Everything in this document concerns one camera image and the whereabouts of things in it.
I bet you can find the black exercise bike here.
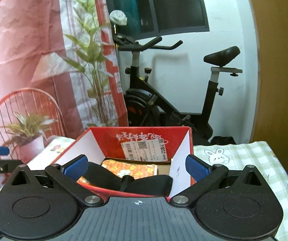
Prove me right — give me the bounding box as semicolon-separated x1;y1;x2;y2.
112;33;244;146

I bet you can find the orange floral cloth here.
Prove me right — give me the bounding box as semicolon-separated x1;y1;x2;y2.
78;159;158;187

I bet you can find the dark window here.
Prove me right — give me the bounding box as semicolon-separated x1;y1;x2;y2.
106;0;210;40

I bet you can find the red strawberry cardboard box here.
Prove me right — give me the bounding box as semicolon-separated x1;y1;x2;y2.
53;126;193;197

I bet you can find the red printed backdrop curtain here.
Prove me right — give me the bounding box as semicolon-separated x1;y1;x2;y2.
0;0;128;163

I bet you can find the black sleep mask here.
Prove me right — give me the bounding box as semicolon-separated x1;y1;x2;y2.
83;162;173;196

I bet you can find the checkered bunny tablecloth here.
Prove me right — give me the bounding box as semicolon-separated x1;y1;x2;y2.
0;136;288;241

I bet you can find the wooden door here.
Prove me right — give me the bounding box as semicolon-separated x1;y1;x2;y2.
251;0;288;172

